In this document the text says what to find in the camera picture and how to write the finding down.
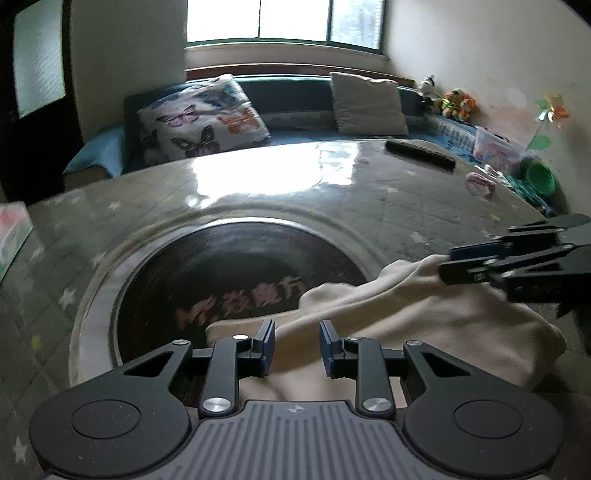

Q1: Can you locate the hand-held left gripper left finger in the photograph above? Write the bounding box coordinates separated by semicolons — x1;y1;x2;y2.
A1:
121;318;276;418

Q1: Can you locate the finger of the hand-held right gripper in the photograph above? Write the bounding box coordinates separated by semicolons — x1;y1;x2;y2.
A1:
450;214;585;262
438;244;581;304

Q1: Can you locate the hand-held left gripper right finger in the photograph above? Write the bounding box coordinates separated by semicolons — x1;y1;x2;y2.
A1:
320;320;468;422

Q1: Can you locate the beige garment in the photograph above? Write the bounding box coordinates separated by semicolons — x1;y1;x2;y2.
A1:
205;255;568;403

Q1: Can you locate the pink small item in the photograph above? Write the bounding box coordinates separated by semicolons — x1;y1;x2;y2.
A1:
466;172;498;195

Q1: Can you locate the green plastic bowl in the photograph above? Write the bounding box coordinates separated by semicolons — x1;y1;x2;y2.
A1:
525;158;558;196

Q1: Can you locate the clear plastic storage box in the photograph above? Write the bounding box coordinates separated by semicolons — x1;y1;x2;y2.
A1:
472;126;528;177

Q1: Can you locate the black remote control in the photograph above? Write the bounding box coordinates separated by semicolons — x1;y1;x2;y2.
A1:
385;139;457;172

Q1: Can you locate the colourful toy pinwheel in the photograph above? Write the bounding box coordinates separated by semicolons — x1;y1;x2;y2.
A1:
525;94;571;151

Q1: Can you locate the black and white stuffed toy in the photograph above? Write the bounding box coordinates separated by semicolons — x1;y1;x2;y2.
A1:
417;75;440;112

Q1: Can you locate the beige pillow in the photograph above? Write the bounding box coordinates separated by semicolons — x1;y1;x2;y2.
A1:
329;71;410;137

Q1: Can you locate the blue sofa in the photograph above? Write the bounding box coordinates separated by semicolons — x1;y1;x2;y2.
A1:
62;74;481;178

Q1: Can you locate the butterfly print pillow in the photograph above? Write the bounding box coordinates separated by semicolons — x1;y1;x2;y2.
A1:
137;74;271;163

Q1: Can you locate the window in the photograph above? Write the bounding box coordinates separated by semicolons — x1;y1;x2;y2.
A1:
185;0;387;55

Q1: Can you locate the dark door with frosted glass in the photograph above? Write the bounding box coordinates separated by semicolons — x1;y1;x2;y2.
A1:
0;0;86;204

